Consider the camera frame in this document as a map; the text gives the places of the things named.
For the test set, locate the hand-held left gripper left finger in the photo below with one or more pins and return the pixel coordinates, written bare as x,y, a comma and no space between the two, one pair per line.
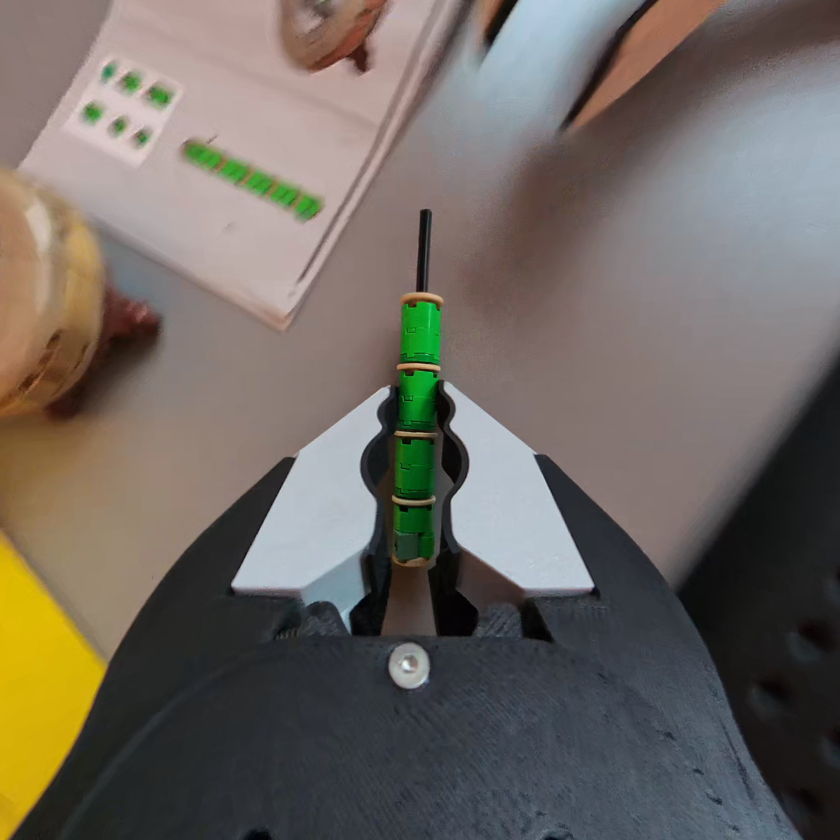
315,512

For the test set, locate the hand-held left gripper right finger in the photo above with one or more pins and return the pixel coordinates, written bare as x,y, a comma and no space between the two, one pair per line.
512,512

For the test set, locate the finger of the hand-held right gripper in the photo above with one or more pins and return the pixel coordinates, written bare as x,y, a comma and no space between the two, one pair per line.
649,59
544,59

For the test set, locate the green brick bamboo stalk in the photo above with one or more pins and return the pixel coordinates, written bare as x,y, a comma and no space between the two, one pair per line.
417,407

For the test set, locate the grey desk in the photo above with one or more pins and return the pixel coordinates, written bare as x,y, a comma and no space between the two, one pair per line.
590,295

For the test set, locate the black perforated plastic panel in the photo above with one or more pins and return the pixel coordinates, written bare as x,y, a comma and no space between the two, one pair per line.
768,623

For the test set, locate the brick model instruction booklet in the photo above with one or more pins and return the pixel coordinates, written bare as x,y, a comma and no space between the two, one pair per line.
249,184

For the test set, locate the yellow plastic bin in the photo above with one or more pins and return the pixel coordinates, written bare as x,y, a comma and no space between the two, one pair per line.
39,689

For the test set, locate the brown brick pot model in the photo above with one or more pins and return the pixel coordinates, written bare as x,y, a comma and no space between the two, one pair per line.
46,295

